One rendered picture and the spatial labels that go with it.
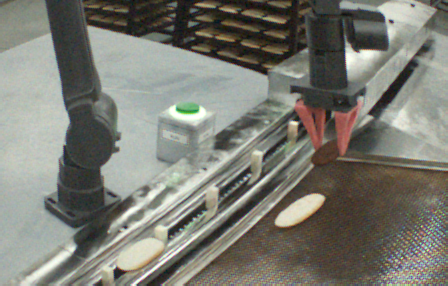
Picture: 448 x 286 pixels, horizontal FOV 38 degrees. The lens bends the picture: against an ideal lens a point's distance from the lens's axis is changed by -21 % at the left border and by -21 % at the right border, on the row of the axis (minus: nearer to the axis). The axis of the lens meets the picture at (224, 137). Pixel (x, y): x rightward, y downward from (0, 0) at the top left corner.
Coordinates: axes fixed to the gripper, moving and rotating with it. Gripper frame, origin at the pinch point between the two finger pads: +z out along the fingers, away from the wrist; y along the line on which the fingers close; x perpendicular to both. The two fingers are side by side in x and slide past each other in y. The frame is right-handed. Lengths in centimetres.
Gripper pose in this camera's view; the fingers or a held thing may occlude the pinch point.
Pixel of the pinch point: (330, 147)
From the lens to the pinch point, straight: 108.8
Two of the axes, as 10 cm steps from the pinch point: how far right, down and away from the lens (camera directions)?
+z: 0.5, 9.4, 3.4
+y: -8.5, -1.4, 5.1
